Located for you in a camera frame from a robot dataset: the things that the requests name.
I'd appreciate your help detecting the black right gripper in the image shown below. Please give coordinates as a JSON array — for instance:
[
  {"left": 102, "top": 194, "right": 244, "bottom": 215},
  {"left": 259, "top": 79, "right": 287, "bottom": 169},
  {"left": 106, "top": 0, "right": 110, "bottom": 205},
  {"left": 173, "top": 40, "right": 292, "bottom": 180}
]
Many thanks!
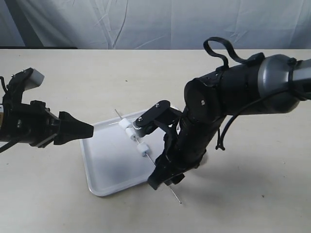
[{"left": 147, "top": 107, "right": 209, "bottom": 190}]

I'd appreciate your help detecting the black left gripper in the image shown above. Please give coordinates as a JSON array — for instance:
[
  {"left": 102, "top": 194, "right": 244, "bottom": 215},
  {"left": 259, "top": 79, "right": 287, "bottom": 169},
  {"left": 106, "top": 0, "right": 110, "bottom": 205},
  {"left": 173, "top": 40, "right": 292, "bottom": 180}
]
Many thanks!
[{"left": 4, "top": 100, "right": 94, "bottom": 148}]

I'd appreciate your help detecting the white marshmallow bottom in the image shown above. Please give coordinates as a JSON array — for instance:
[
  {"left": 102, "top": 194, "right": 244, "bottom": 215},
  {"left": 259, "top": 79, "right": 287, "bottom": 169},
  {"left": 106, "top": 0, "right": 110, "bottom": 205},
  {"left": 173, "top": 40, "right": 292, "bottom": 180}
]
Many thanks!
[{"left": 137, "top": 142, "right": 150, "bottom": 156}]

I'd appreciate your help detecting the white marshmallow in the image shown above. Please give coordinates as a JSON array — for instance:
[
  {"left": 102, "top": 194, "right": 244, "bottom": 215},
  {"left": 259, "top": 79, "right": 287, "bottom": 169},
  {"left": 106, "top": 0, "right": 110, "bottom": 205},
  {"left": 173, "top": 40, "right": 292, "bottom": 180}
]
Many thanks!
[
  {"left": 137, "top": 142, "right": 150, "bottom": 156},
  {"left": 125, "top": 127, "right": 137, "bottom": 141},
  {"left": 118, "top": 118, "right": 132, "bottom": 130}
]

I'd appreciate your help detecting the thin metal skewer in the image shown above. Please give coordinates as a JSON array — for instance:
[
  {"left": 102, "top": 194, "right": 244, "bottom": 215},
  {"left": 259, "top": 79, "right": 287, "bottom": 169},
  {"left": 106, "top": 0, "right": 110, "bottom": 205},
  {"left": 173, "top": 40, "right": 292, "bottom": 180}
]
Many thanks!
[{"left": 114, "top": 109, "right": 182, "bottom": 204}]

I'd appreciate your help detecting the white marshmallow top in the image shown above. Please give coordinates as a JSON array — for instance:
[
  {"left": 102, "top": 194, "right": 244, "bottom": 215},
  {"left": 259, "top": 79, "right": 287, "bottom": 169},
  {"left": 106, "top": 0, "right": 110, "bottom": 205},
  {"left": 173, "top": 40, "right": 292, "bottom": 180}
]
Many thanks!
[{"left": 118, "top": 118, "right": 132, "bottom": 130}]

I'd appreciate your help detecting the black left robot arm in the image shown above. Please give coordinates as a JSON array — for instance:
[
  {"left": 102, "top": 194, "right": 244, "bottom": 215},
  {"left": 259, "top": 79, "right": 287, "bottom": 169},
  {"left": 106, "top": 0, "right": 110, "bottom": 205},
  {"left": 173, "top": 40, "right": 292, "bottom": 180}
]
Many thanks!
[{"left": 0, "top": 100, "right": 94, "bottom": 152}]

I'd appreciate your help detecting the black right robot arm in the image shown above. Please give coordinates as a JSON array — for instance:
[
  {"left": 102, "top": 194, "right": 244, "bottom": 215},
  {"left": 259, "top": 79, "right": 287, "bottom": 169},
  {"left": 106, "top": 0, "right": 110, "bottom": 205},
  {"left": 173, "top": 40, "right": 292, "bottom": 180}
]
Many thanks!
[{"left": 145, "top": 53, "right": 311, "bottom": 189}]

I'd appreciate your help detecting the white plastic tray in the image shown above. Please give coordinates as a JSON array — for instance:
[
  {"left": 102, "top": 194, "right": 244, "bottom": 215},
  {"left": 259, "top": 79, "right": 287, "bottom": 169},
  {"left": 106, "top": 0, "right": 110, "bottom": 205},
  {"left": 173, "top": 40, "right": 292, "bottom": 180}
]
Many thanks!
[{"left": 80, "top": 117, "right": 164, "bottom": 197}]

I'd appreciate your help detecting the white backdrop curtain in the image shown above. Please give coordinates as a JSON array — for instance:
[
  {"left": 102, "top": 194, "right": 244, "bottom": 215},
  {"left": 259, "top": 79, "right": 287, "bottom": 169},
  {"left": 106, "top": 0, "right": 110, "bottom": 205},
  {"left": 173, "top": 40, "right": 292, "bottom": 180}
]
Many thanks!
[{"left": 0, "top": 0, "right": 311, "bottom": 50}]

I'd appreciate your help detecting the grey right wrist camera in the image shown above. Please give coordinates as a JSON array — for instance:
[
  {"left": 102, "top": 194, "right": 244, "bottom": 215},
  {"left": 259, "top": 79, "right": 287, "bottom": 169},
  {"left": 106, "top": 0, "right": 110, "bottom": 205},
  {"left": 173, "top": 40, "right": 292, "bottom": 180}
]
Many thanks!
[{"left": 133, "top": 100, "right": 171, "bottom": 137}]

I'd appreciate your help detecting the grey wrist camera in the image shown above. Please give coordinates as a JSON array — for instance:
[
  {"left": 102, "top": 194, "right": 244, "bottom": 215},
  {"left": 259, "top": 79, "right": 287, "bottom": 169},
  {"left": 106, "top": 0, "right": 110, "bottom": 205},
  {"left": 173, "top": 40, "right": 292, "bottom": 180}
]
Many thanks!
[
  {"left": 23, "top": 68, "right": 45, "bottom": 91},
  {"left": 133, "top": 100, "right": 171, "bottom": 137}
]

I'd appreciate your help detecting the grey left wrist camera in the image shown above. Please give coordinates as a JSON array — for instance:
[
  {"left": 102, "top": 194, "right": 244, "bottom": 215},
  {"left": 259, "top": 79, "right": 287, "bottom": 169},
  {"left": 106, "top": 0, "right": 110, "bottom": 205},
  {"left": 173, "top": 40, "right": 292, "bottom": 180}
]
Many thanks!
[{"left": 23, "top": 68, "right": 45, "bottom": 91}]

